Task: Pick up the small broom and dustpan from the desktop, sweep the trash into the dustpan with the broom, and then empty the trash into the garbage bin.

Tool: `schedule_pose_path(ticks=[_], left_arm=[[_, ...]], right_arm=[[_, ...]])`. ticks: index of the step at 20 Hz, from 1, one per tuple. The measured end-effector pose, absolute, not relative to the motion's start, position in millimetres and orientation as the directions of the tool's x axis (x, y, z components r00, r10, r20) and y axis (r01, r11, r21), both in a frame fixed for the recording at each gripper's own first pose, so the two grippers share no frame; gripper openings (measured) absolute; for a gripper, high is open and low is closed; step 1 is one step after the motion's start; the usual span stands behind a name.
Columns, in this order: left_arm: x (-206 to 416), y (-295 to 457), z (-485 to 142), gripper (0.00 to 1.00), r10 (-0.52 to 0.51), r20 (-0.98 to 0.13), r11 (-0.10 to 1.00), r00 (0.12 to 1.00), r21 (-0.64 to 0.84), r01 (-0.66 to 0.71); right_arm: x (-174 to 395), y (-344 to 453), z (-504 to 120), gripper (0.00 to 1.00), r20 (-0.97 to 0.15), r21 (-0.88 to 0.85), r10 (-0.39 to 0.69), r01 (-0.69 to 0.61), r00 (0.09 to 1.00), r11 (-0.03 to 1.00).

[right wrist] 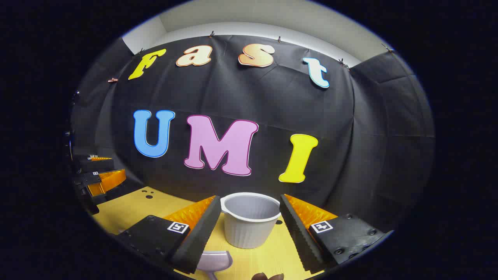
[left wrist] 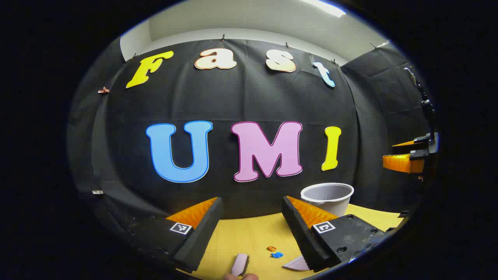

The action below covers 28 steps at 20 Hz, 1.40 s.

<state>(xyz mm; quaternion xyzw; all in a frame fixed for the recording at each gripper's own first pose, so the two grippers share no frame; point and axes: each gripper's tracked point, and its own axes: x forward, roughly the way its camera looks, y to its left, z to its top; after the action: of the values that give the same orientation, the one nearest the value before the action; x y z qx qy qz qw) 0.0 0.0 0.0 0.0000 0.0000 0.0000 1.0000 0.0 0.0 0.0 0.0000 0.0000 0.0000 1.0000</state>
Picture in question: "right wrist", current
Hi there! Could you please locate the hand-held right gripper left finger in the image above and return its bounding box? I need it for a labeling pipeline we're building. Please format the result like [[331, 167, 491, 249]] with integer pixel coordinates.
[[117, 196, 222, 275]]

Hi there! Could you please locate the yellow wooden desktop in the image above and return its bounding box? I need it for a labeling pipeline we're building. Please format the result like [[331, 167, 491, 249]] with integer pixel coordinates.
[[91, 186, 331, 280]]

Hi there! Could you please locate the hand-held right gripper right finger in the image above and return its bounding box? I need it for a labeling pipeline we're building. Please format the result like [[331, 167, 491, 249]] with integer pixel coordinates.
[[279, 194, 393, 275]]

